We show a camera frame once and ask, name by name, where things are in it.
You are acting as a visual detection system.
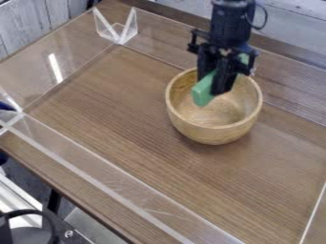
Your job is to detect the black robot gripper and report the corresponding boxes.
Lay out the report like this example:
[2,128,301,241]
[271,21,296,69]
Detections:
[187,29,257,96]

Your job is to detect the green rectangular block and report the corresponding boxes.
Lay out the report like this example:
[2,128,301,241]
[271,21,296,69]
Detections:
[191,53,252,107]

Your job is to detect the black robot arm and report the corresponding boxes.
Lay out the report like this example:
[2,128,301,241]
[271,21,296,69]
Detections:
[187,0,268,96]

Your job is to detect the brown wooden bowl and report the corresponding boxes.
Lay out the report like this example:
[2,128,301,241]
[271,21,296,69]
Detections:
[164,68,263,145]

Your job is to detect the clear acrylic tray walls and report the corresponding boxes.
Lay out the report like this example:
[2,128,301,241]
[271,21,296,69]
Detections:
[0,0,326,244]

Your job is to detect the black table leg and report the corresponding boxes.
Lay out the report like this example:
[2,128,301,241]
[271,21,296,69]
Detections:
[46,190,62,214]

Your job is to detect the grey metal base plate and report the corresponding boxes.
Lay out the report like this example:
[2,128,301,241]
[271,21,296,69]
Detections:
[58,208,128,244]

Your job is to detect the black cable loop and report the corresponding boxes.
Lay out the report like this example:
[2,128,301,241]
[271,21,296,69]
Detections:
[0,208,61,244]

